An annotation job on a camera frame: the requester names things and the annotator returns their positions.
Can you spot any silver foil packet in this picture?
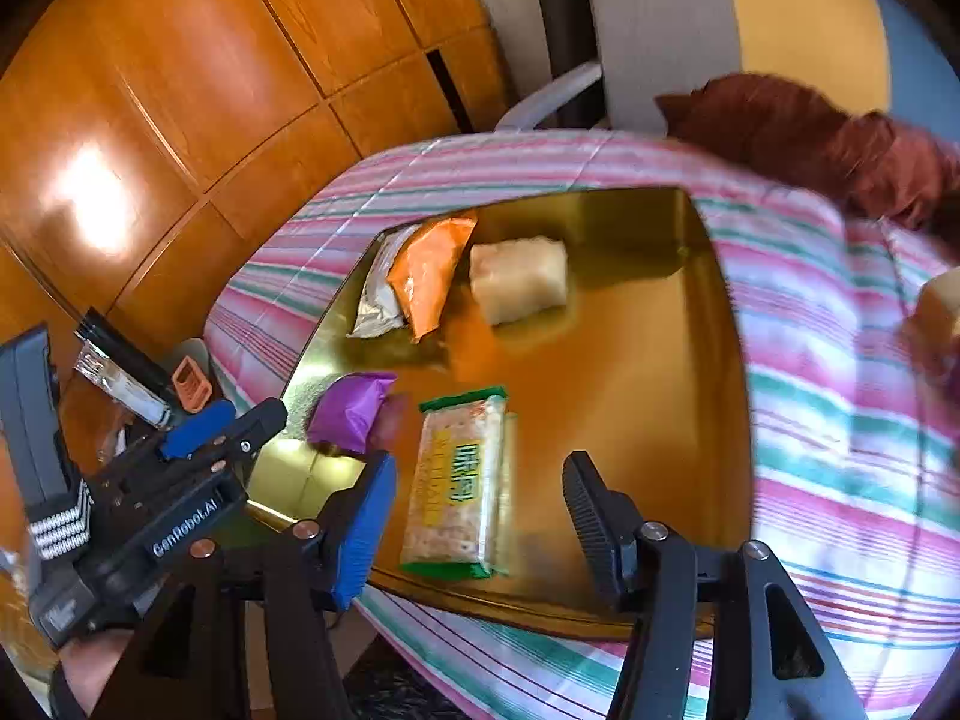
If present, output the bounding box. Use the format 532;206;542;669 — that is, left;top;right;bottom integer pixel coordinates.
73;341;170;427

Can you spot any yellow sponge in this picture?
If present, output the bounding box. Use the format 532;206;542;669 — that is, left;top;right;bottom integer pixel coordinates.
904;270;960;350

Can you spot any beige wrapped pastry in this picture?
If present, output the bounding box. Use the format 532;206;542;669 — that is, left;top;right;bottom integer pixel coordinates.
469;236;569;327

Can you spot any striped blanket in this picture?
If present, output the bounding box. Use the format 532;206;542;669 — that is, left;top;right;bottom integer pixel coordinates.
202;127;960;720

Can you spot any purple snack packet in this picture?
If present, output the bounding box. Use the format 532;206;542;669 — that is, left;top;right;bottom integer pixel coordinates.
307;371;398;457

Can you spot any small orange object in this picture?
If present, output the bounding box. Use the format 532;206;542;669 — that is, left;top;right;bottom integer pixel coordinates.
171;356;212;412

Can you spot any green-edged cracker packet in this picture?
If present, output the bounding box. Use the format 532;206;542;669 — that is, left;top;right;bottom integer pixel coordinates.
397;385;518;582

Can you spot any chair with white armrest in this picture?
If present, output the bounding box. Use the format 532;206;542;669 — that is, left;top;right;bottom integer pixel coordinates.
495;0;610;132

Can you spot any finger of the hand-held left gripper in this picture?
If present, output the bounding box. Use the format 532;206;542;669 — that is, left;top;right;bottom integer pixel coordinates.
124;401;239;477
161;397;290;492

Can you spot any orange snack packet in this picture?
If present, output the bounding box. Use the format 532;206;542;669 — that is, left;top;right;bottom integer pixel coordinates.
386;211;479;344

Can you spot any silver snack packet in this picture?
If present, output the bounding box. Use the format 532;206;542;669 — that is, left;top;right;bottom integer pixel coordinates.
346;225;425;340

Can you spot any person's left forearm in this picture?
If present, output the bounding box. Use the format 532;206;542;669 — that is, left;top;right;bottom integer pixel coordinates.
49;626;140;717

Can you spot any grey yellow blue chair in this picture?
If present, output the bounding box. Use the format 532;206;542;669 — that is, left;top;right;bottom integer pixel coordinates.
585;0;960;136

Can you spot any golden metal tray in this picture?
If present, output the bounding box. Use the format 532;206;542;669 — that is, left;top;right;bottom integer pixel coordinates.
244;186;755;642

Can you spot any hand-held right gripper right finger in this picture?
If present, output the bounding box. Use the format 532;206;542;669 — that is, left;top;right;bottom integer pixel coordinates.
562;450;880;720

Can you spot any wooden wardrobe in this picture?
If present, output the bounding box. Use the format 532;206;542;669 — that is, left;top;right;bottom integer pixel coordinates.
0;0;526;421

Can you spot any brown jacket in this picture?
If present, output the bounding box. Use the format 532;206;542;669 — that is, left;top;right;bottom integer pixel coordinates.
656;73;960;233

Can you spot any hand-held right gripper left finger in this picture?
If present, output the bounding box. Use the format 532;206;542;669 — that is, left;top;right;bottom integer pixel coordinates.
97;450;398;720

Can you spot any black box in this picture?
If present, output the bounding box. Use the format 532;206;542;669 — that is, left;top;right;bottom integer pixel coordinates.
75;307;177;406

